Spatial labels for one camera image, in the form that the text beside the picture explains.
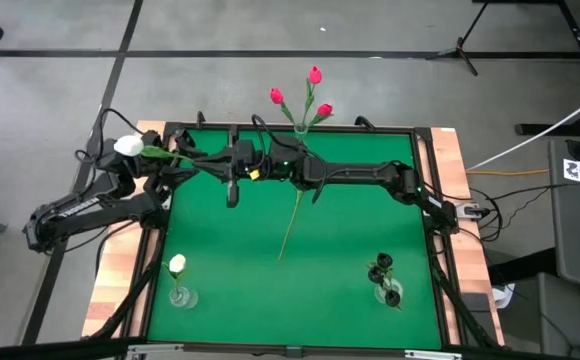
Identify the black tripod stand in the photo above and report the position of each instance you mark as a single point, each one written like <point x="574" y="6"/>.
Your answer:
<point x="459" y="50"/>

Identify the black artificial tulip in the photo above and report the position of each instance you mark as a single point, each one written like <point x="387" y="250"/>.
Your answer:
<point x="384" y="260"/>
<point x="375" y="274"/>
<point x="392" y="297"/>

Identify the black desk frame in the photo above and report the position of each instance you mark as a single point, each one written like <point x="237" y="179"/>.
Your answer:
<point x="545" y="129"/>

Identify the dark gray desk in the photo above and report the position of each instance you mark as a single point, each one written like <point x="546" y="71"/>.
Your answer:
<point x="577" y="235"/>

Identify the green table mat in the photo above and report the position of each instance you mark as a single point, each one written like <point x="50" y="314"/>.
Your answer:
<point x="320" y="300"/>

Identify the silver corner bracket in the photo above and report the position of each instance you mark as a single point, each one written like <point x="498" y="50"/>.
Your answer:
<point x="155" y="350"/>
<point x="432" y="355"/>

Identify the white artificial tulip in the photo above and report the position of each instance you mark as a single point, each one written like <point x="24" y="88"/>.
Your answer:
<point x="129" y="145"/>
<point x="177" y="262"/>
<point x="298" y="200"/>

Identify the red artificial tulip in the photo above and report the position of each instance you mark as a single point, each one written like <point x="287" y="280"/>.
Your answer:
<point x="324" y="110"/>
<point x="276" y="95"/>
<point x="315" y="75"/>

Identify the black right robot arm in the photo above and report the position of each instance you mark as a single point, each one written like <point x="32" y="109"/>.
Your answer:
<point x="360" y="172"/>

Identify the black frame hook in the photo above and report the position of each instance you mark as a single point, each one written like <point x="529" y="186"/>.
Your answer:
<point x="365" y="121"/>
<point x="199" y="119"/>

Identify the silver mounting bracket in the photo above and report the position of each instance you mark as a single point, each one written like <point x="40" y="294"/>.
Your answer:
<point x="166" y="201"/>

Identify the black table frame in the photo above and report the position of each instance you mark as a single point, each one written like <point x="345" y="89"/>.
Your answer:
<point x="145" y="310"/>

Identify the clear glass vase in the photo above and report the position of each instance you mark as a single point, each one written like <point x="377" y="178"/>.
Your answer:
<point x="184" y="300"/>
<point x="301" y="131"/>
<point x="380" y="295"/>

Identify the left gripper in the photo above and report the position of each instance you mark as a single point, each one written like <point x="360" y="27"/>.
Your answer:
<point x="157" y="172"/>

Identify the small white container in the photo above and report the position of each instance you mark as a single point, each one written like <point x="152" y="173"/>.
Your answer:
<point x="504" y="295"/>

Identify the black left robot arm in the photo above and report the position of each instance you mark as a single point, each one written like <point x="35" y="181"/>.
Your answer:
<point x="75" y="212"/>

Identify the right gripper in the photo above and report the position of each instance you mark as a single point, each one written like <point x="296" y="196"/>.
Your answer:
<point x="247" y="160"/>

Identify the dark gray box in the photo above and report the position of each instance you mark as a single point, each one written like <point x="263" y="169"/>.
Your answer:
<point x="535" y="310"/>

